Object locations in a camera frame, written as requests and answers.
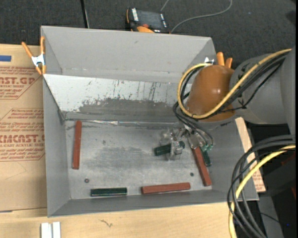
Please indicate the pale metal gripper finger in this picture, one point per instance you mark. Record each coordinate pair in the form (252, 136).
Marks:
(165, 139)
(176, 151)

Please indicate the dark green block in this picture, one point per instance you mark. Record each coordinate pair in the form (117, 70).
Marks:
(207, 159)
(108, 192)
(161, 150)

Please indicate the red-brown flat block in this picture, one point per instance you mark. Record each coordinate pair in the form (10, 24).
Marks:
(202, 167)
(77, 145)
(165, 188)

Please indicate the grey metal bin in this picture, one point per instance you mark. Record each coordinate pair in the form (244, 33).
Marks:
(129, 157)

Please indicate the brown cardboard board, red print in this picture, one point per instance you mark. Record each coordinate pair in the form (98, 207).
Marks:
(20, 172)

